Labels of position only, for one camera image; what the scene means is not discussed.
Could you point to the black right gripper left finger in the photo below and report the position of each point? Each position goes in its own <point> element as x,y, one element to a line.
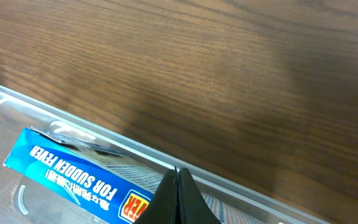
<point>163,207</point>

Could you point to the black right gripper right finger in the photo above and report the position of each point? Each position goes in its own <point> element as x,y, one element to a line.
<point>192,206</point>

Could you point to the blue fever patch box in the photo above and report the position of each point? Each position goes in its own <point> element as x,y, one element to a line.
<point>105,182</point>

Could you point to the clear plastic container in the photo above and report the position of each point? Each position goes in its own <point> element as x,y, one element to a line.
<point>23,200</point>

